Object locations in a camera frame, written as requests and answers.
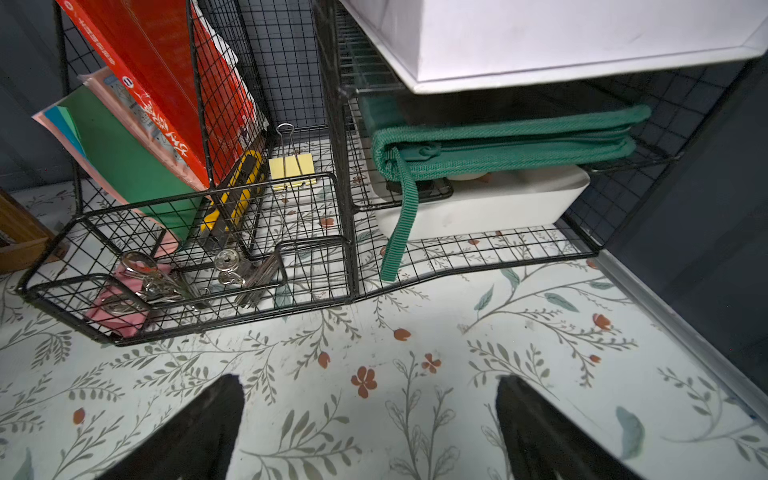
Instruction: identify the red book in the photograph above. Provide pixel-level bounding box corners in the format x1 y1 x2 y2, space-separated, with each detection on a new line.
59 1 259 187

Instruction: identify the white box on organizer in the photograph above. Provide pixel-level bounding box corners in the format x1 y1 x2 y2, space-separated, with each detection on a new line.
343 0 767 95

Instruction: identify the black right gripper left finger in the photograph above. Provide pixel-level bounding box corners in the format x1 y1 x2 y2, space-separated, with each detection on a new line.
99 374 245 479

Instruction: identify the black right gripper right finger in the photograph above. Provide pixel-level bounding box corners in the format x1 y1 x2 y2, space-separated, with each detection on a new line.
495 375 639 479

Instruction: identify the white plastic tray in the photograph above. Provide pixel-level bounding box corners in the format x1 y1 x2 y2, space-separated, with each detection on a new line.
409 165 590 241

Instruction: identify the wooden two-tier shelf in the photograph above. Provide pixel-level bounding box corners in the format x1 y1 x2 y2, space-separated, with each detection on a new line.
1 190 55 274

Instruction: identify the silver bulldog clip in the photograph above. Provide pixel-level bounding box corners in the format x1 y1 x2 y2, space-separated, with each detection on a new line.
213 248 281 307
120 251 194 304

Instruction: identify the yellow sticky note clip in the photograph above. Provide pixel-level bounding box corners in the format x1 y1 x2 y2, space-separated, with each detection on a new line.
269 122 317 191

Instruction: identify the black wire desk organizer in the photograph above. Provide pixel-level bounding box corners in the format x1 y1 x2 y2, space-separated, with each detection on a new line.
16 1 752 346

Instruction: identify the yellow utility knife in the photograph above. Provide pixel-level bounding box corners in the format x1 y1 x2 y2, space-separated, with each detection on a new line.
197 149 263 254

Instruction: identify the pink binder clip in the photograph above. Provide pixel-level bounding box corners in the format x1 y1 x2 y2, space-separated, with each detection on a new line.
86 265 149 338

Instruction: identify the green zipper pouch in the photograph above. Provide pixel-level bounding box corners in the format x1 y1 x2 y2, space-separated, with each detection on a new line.
358 96 652 282

